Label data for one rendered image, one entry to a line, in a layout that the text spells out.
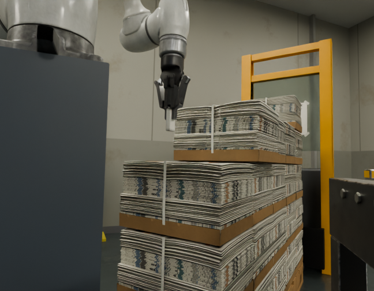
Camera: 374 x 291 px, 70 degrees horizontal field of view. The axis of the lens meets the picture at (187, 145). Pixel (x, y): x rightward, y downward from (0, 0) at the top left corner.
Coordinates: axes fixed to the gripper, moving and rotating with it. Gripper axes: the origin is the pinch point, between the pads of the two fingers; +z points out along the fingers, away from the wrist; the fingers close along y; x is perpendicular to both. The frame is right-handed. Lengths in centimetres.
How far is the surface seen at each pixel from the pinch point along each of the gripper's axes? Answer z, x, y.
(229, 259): 40.9, -5.2, -18.6
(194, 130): -0.3, -26.9, 6.6
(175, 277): 47.1, 1.2, -4.1
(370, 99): -103, -460, -82
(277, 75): -67, -168, 3
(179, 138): 2.6, -27.0, 13.7
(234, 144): 5.9, -26.3, -11.3
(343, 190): 18, 13, -47
